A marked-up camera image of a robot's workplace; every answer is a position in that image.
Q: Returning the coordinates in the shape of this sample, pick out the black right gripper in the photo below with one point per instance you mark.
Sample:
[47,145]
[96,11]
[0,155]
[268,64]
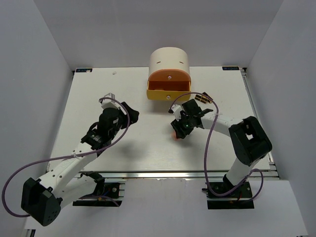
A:
[177,126]

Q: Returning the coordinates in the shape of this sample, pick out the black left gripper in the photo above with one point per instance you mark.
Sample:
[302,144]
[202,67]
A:
[134,114]

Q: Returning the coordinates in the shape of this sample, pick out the peach puff with ribbon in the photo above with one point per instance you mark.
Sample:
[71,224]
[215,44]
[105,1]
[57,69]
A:
[174,136]

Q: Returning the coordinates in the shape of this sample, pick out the yellow drawer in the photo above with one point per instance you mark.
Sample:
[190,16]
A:
[173,89]

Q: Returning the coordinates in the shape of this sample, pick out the orange top drawer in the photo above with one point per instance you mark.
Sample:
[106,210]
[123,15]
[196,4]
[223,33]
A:
[169,74]

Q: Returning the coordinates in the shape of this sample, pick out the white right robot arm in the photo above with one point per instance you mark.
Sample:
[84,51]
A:
[249,140]

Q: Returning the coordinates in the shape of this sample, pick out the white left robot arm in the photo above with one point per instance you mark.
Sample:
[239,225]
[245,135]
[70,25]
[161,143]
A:
[44,198]

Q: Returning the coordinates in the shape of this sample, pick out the black gold lipstick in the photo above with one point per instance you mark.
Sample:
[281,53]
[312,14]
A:
[201,98]
[207,96]

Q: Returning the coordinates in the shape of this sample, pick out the cream round drawer organizer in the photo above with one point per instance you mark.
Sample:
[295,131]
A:
[169,58]

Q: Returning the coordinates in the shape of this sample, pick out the left blue table label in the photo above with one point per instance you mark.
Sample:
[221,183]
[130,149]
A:
[83,70]

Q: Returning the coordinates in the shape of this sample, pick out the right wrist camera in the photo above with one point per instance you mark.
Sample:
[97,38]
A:
[176,111]

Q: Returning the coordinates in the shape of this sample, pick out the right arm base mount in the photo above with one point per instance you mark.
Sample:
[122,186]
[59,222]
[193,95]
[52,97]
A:
[238,199]

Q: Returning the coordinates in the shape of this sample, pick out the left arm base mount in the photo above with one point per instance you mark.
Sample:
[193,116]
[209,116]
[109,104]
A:
[107,193]

